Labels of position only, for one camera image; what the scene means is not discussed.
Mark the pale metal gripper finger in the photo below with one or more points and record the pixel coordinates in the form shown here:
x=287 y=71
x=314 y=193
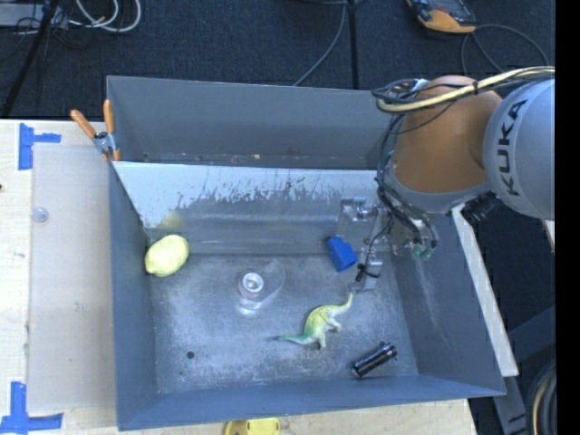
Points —
x=358 y=218
x=372 y=270

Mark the blue plastic block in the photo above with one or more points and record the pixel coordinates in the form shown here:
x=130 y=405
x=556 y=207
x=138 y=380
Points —
x=342 y=254

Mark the green toy dinosaur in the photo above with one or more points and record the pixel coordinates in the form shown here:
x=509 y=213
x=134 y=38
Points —
x=319 y=324

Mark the black cylindrical battery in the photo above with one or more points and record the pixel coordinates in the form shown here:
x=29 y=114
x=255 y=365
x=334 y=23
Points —
x=375 y=359

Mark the clear glass cup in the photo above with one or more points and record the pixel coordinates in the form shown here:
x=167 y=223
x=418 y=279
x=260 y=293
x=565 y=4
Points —
x=254 y=286

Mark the grey metal bin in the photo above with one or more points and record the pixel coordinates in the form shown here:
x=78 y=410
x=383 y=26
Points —
x=254 y=333

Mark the yellow-green lemon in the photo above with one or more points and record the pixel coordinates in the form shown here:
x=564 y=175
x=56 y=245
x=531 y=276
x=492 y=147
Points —
x=167 y=255

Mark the pale wood flat board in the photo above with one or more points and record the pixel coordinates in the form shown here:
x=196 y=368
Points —
x=68 y=288

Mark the black cylinder on white bracket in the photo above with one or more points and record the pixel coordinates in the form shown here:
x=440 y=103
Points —
x=480 y=207

